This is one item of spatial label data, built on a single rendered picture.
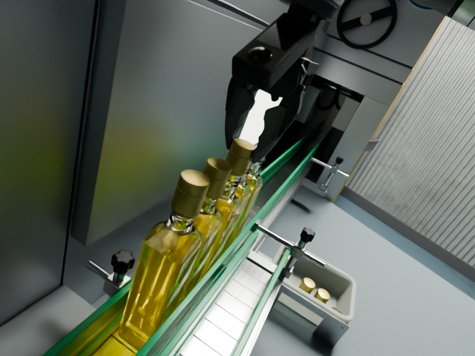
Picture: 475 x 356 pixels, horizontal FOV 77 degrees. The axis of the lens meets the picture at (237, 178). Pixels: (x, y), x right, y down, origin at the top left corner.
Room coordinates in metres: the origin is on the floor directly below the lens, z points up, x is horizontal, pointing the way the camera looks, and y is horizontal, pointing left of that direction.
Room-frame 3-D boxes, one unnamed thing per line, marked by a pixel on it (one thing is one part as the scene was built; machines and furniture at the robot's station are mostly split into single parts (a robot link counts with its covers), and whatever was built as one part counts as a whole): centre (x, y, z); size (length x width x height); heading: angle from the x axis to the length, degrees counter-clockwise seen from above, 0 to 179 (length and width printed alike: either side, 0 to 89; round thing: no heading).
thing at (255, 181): (0.51, -0.02, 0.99); 0.06 x 0.06 x 0.21; 74
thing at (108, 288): (0.29, 0.12, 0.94); 0.07 x 0.04 x 0.13; 75
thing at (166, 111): (0.74, 0.06, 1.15); 0.90 x 0.03 x 0.34; 165
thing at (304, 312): (0.63, -0.25, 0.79); 0.27 x 0.17 x 0.08; 75
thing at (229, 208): (0.40, 0.01, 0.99); 0.06 x 0.06 x 0.21; 74
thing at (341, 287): (0.63, -0.28, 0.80); 0.22 x 0.17 x 0.09; 75
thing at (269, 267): (0.54, -0.14, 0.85); 0.09 x 0.04 x 0.07; 75
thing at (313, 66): (0.43, 0.00, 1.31); 0.09 x 0.08 x 0.12; 164
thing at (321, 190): (1.16, -0.32, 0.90); 0.17 x 0.05 x 0.23; 75
